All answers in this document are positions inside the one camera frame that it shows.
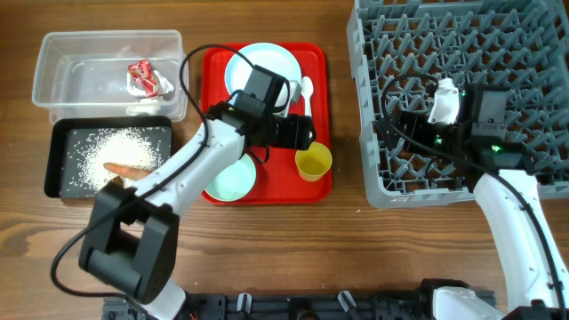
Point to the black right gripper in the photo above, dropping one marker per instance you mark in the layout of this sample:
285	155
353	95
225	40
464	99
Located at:
416	123

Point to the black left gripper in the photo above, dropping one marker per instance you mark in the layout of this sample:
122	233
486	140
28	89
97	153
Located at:
295	134

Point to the mint green bowl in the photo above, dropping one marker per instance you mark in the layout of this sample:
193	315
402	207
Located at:
235	182

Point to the white tissue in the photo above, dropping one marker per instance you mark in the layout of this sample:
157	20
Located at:
144	104

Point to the cooked white rice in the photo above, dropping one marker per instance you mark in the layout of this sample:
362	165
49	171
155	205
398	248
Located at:
87	150

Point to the red snack wrapper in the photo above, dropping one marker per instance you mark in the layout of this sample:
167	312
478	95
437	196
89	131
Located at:
141	81

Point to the carrot piece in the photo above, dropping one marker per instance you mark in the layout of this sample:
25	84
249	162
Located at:
127	172

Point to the brown food scrap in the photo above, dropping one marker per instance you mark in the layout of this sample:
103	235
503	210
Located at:
118	181

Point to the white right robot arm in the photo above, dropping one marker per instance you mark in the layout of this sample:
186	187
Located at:
468	129

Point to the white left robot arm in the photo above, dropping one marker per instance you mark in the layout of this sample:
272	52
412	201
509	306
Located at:
132	236

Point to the grey dishwasher rack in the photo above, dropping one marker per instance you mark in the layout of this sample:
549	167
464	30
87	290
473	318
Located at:
520	45

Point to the yellow plastic cup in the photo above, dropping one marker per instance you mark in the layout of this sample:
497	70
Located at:
313	163

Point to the white plastic spoon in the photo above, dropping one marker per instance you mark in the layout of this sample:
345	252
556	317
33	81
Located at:
307	89

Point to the red serving tray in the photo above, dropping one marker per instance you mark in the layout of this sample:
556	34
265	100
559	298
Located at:
278	181

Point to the light blue plate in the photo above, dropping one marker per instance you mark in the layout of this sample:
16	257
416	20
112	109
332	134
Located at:
267	55

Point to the black plastic tray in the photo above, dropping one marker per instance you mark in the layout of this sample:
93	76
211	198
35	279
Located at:
60	132

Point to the clear plastic bin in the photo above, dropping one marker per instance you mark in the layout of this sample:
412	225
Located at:
82	74

